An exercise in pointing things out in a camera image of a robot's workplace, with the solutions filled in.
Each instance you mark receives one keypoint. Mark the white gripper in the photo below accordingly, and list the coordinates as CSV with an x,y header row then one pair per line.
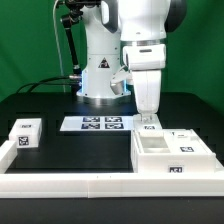
x,y
145,64

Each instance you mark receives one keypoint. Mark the white cabinet body box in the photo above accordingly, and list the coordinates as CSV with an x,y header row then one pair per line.
x,y
152,155

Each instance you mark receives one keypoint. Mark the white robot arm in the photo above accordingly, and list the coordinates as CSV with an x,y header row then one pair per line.
x,y
115,24

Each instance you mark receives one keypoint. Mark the small white cabinet top box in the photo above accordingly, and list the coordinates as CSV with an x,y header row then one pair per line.
x,y
26,132

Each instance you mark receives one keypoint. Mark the white marker sheet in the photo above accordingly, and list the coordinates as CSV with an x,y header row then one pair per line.
x,y
99,123

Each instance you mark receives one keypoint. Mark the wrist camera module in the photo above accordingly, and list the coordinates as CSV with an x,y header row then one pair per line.
x,y
120,80

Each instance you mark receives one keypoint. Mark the white U-shaped fence frame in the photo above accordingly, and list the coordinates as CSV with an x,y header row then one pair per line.
x,y
98,185

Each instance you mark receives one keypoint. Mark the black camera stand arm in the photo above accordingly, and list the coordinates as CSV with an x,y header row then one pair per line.
x,y
72,18

